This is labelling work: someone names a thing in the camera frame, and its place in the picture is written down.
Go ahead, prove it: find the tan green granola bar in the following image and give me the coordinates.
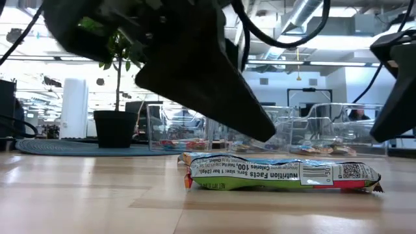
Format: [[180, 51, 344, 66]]
[[331, 145, 358, 156]]

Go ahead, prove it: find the green potted plant black pot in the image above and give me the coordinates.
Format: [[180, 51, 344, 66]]
[[77, 16, 146, 150]]

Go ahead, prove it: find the light blue granola bar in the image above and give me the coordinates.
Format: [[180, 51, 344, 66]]
[[177, 151, 384, 194]]

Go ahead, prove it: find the white pillar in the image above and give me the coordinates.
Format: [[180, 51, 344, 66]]
[[60, 77, 89, 140]]

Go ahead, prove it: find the red yellow dark granola bar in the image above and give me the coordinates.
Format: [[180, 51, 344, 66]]
[[161, 138, 186, 151]]

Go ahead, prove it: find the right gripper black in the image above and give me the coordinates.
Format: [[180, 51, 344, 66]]
[[370, 29, 416, 143]]

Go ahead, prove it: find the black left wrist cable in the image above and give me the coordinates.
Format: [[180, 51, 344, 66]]
[[231, 0, 331, 73]]

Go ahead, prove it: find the person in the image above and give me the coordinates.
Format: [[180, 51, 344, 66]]
[[348, 109, 371, 122]]

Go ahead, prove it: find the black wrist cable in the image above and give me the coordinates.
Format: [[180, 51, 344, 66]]
[[231, 0, 331, 73], [352, 0, 416, 104]]

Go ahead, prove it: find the dark blue granola bar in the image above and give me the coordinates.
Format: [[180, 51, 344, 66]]
[[231, 142, 253, 153]]

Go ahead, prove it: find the thick black looped cable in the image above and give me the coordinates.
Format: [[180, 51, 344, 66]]
[[0, 114, 39, 140]]

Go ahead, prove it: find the yellow hanging pendant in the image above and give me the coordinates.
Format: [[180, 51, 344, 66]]
[[295, 47, 302, 82]]

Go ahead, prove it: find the round dark blue mat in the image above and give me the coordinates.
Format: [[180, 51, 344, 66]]
[[15, 138, 185, 157]]

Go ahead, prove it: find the black metal rack frame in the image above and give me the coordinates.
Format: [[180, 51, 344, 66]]
[[287, 86, 333, 109]]

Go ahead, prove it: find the silver ceiling duct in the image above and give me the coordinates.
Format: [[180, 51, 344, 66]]
[[259, 0, 324, 62]]

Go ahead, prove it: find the long ceiling light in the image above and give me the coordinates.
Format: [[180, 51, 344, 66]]
[[246, 59, 306, 66], [309, 60, 367, 67]]

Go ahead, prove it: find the clear plastic bin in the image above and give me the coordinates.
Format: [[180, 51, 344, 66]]
[[290, 102, 390, 158], [207, 105, 295, 154], [146, 103, 214, 153]]

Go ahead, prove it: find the black aluminium table frame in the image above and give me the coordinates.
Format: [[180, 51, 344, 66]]
[[388, 135, 416, 159]]

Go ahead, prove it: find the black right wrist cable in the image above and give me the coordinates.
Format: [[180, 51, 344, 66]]
[[352, 0, 416, 104]]

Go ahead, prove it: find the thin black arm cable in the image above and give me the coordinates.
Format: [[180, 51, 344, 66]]
[[0, 5, 45, 66]]

